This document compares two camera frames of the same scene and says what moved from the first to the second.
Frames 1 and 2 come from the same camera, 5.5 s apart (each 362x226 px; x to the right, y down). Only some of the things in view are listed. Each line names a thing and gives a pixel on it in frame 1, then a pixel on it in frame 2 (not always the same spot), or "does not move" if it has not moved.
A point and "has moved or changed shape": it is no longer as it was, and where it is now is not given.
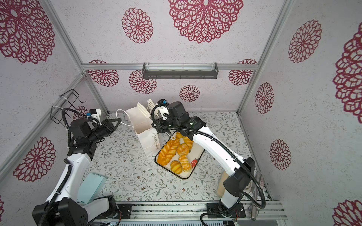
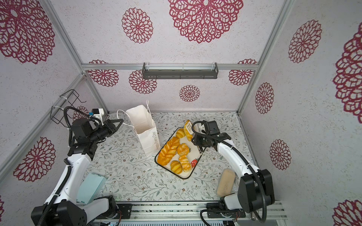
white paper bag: x=142 y=121 does not move
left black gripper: x=106 y=123 does not move
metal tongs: x=146 y=112 has moved or changed shape
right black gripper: x=161 y=127 to x=197 y=140
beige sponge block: x=221 y=189 does not move
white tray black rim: x=179 y=155 does not move
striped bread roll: x=188 y=142 has moved or changed shape
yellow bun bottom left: x=176 y=167 does not move
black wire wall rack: x=66 y=102 does not move
